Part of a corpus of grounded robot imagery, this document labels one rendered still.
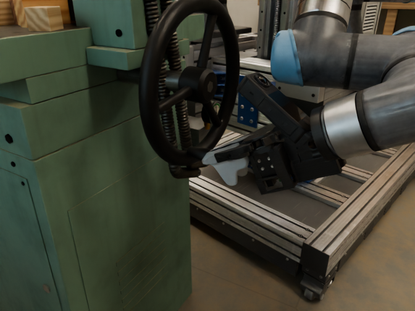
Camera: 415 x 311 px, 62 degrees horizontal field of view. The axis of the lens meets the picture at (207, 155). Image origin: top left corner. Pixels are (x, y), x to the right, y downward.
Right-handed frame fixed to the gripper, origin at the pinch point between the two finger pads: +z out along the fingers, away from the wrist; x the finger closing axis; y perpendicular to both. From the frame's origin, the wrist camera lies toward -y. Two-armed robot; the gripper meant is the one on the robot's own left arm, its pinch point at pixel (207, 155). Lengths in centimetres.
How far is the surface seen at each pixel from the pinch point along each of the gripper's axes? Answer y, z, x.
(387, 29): 2, 2, 274
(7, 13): -36.8, 24.1, -4.6
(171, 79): -13.9, 4.0, 5.0
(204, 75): -11.9, -2.4, 5.2
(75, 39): -26.1, 12.3, -3.4
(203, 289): 52, 53, 33
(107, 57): -21.2, 9.2, -1.7
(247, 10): -76, 126, 330
